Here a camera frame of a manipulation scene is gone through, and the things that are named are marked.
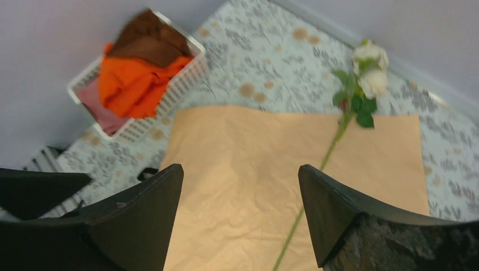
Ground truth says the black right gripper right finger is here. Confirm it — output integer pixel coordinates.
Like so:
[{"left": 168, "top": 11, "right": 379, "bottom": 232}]
[{"left": 298, "top": 165, "right": 478, "bottom": 270}]

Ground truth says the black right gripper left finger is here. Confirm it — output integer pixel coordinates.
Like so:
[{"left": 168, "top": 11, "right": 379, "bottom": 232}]
[{"left": 1, "top": 164, "right": 184, "bottom": 270}]

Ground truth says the green peach wrapping paper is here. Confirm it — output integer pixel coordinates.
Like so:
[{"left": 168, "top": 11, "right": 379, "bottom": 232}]
[{"left": 162, "top": 106, "right": 429, "bottom": 270}]

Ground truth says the white rose stem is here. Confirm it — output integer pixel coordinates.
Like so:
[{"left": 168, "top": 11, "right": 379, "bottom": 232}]
[{"left": 272, "top": 38, "right": 390, "bottom": 271}]

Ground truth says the orange cloth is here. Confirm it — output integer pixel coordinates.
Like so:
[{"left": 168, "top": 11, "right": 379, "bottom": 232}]
[{"left": 99, "top": 43, "right": 194, "bottom": 119}]

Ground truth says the pink cloth in basket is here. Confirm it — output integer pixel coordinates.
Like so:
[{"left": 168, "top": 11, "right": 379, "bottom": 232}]
[{"left": 76, "top": 77, "right": 129, "bottom": 136}]

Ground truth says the white plastic basket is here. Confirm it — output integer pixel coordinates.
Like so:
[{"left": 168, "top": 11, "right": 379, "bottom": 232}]
[{"left": 67, "top": 11, "right": 209, "bottom": 143}]

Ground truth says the brown cloth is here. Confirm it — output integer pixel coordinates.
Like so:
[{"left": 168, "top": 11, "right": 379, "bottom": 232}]
[{"left": 106, "top": 8, "right": 192, "bottom": 68}]

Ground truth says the floral patterned table mat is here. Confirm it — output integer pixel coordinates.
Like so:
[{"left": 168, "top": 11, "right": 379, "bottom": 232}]
[{"left": 52, "top": 1, "right": 478, "bottom": 221}]

